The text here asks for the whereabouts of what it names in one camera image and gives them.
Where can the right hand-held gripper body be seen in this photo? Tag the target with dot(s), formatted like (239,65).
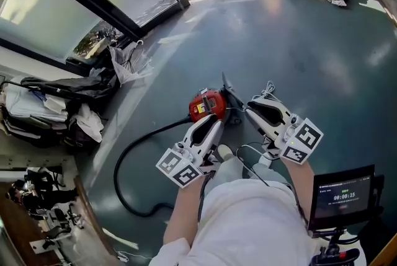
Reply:
(307,137)

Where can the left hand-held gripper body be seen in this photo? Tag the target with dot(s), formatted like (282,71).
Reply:
(180,168)

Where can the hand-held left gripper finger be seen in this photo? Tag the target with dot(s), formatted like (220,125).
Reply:
(187,139)

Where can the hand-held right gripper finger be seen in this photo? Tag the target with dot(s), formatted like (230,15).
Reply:
(257,125)

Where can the red canister vacuum cleaner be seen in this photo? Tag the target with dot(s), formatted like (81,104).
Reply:
(206,105)

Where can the person's left forearm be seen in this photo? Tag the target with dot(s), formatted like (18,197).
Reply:
(183,215)

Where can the person's right forearm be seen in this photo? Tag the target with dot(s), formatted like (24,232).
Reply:
(299,184)

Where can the white plastic bag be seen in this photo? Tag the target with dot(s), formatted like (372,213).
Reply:
(130,66)

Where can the person's left white shoe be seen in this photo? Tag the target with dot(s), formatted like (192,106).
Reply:
(224,151)

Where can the person's light blue jeans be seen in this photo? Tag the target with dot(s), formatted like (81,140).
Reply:
(229,170)

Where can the black timer display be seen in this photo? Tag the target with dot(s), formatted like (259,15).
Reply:
(341,196)

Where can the person's white shirt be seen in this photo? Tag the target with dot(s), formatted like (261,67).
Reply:
(248,227)

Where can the white crumpled cloth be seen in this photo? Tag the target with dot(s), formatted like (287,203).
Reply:
(88,122)

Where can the black office chair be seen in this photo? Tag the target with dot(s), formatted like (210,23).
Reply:
(59,218)

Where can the black monitor mount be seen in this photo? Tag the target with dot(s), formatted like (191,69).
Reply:
(333,246)

